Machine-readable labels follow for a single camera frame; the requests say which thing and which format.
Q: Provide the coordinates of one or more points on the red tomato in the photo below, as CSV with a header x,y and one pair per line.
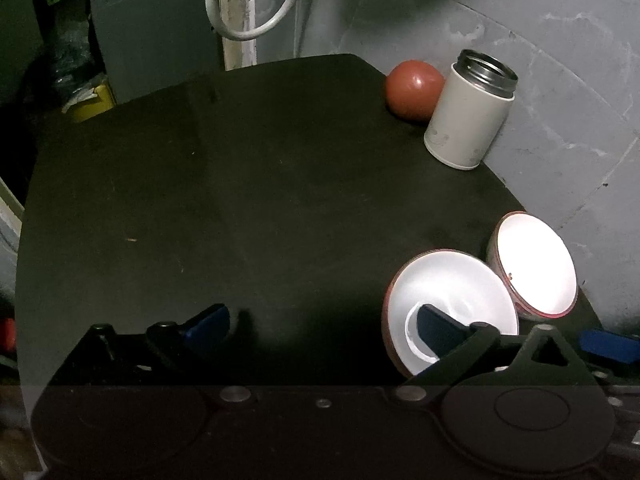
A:
x,y
412,90

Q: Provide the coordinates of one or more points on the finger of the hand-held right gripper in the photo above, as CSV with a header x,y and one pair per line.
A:
x,y
610,345

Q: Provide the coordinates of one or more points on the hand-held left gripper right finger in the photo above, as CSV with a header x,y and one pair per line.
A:
x,y
437,327

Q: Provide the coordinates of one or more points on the white ceramic bowl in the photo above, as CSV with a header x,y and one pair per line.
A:
x,y
537,265
450,285

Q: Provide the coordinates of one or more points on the black plastic bag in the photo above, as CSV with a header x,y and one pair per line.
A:
x,y
67,60

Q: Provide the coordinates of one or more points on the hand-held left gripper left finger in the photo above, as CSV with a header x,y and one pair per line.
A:
x,y
206,324

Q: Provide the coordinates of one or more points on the yellow box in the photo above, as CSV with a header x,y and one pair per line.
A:
x,y
92,102

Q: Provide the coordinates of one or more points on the white thermos cup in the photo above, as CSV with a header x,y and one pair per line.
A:
x,y
467,110

